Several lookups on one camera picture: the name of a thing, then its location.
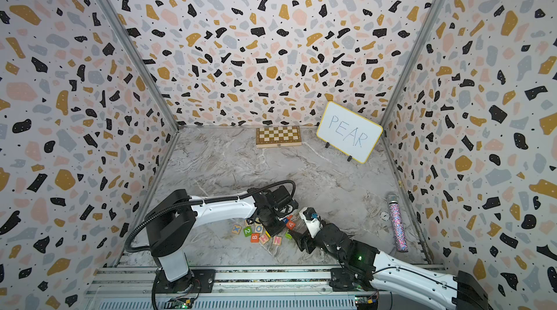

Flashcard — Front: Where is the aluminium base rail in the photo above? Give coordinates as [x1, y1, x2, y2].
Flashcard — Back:
[83, 265, 446, 309]

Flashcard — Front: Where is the wooden pink N block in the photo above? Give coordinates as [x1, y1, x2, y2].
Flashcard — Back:
[273, 236, 282, 246]

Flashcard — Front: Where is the glitter microphone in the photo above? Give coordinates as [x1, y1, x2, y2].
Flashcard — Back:
[386, 192, 408, 253]

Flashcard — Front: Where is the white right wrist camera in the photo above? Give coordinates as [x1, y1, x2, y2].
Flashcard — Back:
[300, 207, 323, 238]

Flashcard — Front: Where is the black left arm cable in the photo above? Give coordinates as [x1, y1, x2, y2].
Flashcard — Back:
[123, 180, 297, 253]

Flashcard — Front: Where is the yellow framed whiteboard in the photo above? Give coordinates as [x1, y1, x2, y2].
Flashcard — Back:
[316, 101, 384, 164]

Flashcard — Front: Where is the small silver disc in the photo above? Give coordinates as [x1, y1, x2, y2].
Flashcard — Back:
[380, 211, 390, 221]

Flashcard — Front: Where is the wooden chessboard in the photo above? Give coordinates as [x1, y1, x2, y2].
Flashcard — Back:
[256, 126, 303, 148]

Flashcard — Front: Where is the green two block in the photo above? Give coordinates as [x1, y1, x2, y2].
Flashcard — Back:
[243, 227, 252, 237]

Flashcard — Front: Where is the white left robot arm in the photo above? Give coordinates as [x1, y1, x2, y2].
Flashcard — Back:
[145, 180, 299, 282]

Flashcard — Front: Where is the red B block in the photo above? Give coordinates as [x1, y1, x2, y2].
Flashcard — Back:
[250, 233, 260, 243]

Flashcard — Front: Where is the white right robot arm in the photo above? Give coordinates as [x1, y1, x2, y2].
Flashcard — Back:
[290, 221, 490, 309]

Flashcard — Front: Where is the wooden pink H block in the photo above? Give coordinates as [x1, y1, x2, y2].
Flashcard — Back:
[259, 234, 270, 245]

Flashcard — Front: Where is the wooden blue X block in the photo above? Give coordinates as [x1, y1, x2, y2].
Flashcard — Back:
[232, 224, 242, 235]

